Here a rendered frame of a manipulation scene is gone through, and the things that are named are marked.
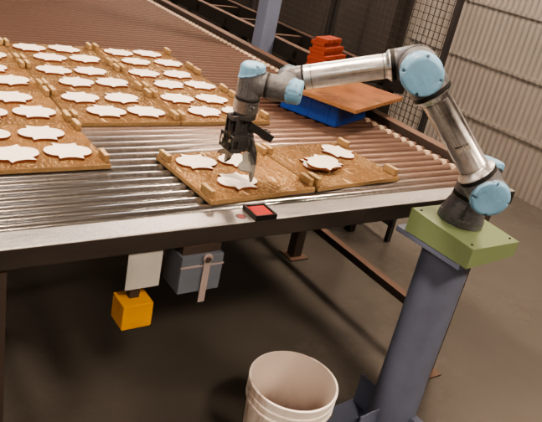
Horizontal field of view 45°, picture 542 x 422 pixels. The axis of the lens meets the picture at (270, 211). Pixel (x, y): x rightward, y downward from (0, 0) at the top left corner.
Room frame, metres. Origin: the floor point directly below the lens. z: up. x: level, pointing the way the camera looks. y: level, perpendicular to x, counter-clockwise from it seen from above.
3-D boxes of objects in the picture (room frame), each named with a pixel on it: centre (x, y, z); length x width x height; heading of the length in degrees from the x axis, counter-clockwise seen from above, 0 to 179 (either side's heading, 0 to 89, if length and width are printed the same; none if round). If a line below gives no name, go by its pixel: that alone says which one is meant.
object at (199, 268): (1.62, 0.18, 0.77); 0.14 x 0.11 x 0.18; 128
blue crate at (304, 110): (2.98, -0.14, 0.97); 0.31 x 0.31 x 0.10; 60
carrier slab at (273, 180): (1.99, 0.14, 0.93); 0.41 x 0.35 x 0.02; 132
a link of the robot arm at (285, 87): (1.89, 0.04, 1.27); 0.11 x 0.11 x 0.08; 88
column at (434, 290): (1.98, -0.61, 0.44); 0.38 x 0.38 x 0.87; 42
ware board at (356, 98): (3.04, -0.17, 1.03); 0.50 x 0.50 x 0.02; 60
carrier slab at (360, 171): (2.27, -0.17, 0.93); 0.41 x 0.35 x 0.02; 132
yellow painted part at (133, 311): (1.51, 0.32, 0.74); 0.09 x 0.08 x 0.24; 128
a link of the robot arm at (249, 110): (1.88, 0.14, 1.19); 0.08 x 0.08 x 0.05
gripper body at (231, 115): (1.88, 0.14, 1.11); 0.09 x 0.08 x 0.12; 131
